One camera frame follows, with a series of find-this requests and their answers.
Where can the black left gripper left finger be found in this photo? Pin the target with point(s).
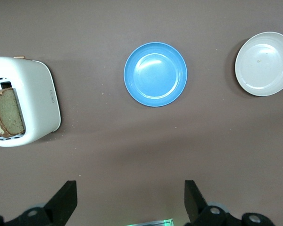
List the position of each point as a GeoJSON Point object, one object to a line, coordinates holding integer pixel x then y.
{"type": "Point", "coordinates": [63, 200]}

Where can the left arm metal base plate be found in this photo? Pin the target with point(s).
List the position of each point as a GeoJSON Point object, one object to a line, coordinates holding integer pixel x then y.
{"type": "Point", "coordinates": [151, 223]}

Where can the white two-slot toaster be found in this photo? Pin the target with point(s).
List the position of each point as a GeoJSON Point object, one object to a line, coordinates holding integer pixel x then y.
{"type": "Point", "coordinates": [35, 94]}

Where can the beige plate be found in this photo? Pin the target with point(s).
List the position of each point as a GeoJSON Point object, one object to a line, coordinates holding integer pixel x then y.
{"type": "Point", "coordinates": [264, 63]}

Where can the blue plate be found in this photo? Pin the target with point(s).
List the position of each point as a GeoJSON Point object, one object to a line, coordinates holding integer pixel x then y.
{"type": "Point", "coordinates": [155, 74]}

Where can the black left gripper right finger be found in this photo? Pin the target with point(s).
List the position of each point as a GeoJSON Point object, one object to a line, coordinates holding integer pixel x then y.
{"type": "Point", "coordinates": [193, 200]}

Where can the light brown bread slice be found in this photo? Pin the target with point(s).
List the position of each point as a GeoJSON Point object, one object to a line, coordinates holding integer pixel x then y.
{"type": "Point", "coordinates": [10, 113]}

